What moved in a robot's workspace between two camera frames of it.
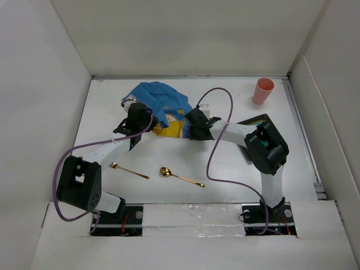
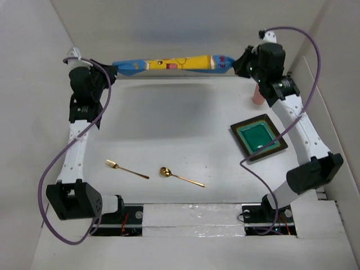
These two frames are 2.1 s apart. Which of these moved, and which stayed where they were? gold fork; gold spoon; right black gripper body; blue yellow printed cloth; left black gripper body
Moved: right black gripper body; blue yellow printed cloth; left black gripper body
Stayed: gold fork; gold spoon
